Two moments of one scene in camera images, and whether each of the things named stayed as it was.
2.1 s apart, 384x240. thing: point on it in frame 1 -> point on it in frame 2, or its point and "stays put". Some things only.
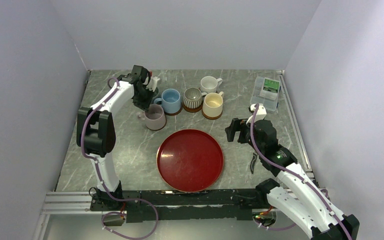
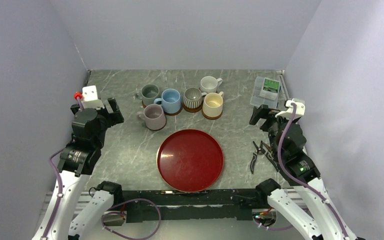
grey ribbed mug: [193, 97] stays put
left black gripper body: [143, 99] -> [103, 115]
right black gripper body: [259, 146] -> [272, 128]
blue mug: [170, 100] stays put
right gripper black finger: [239, 125] -> [263, 112]
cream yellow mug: [213, 104] stays put
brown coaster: [174, 113] stays put
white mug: [209, 84] stays put
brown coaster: [192, 110] stays put
